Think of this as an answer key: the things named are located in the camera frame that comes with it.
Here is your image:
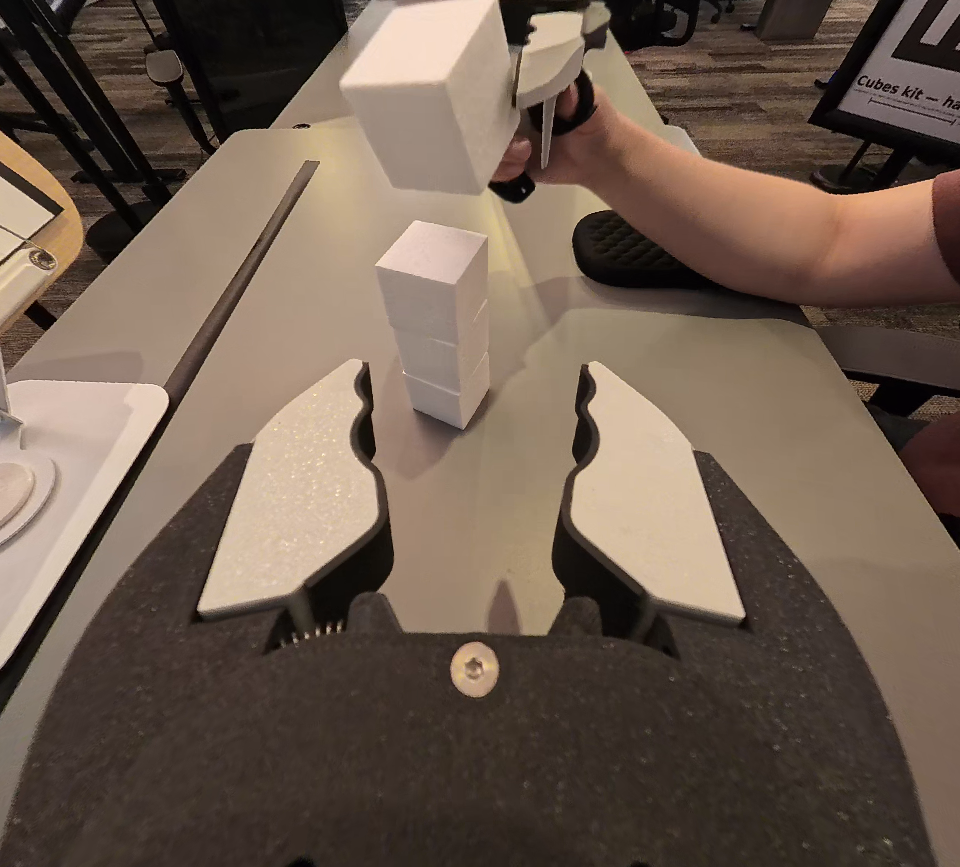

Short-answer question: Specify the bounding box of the framed marker sign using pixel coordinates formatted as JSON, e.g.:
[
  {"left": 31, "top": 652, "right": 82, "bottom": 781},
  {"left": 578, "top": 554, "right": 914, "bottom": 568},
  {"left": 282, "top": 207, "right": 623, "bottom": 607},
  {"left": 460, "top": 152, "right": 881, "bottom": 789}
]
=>
[{"left": 808, "top": 0, "right": 960, "bottom": 193}]

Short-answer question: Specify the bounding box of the grey trash bin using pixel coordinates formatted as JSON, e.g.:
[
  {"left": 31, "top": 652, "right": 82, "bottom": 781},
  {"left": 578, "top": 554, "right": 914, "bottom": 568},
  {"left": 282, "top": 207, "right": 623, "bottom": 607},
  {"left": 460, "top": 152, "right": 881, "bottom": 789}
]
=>
[{"left": 756, "top": 0, "right": 850, "bottom": 43}]

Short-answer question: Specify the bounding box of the person's right hand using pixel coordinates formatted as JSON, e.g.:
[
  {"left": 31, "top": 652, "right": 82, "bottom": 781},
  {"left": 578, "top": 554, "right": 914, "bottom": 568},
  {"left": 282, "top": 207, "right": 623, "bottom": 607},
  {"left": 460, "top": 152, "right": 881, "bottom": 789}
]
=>
[{"left": 491, "top": 87, "right": 655, "bottom": 188}]

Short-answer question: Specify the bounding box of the white and wooden document stand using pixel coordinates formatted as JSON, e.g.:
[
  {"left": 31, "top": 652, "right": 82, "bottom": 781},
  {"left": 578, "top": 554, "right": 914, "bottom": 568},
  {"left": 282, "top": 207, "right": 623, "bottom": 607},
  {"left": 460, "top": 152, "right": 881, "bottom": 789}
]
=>
[{"left": 0, "top": 132, "right": 171, "bottom": 667}]

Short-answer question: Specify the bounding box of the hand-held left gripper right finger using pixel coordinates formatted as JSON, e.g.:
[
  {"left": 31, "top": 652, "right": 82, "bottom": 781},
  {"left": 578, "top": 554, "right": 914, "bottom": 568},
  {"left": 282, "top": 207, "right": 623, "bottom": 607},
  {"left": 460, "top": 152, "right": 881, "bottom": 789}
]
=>
[{"left": 553, "top": 360, "right": 747, "bottom": 642}]

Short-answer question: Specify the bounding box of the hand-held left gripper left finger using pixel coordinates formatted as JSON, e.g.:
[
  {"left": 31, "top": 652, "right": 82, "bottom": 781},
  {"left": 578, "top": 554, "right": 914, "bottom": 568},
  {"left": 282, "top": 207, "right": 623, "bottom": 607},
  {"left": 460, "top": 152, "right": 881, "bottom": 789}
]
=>
[{"left": 196, "top": 359, "right": 395, "bottom": 649}]

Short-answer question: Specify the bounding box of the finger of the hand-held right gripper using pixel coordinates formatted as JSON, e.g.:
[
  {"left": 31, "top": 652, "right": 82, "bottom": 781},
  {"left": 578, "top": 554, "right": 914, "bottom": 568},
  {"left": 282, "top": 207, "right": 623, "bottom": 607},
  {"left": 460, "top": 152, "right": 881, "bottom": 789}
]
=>
[{"left": 516, "top": 19, "right": 588, "bottom": 172}]

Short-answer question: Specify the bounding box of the white hard foam cube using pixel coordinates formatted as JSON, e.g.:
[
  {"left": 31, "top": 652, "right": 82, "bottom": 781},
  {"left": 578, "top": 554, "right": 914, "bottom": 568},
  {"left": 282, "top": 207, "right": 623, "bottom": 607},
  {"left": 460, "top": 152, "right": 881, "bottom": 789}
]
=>
[
  {"left": 339, "top": 0, "right": 528, "bottom": 197},
  {"left": 403, "top": 353, "right": 492, "bottom": 431},
  {"left": 391, "top": 300, "right": 491, "bottom": 392},
  {"left": 375, "top": 220, "right": 490, "bottom": 330}
]

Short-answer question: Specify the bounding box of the person's right forearm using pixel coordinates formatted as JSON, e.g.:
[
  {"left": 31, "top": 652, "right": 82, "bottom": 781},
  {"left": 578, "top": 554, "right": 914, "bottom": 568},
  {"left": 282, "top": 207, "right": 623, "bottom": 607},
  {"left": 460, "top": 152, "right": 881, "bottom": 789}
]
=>
[{"left": 600, "top": 124, "right": 948, "bottom": 306}]

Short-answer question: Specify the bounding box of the printed instruction sheet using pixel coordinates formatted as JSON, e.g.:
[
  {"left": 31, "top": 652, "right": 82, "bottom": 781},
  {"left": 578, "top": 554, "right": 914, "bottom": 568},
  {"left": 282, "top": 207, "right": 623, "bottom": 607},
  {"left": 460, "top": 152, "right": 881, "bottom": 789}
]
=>
[{"left": 0, "top": 158, "right": 67, "bottom": 264}]

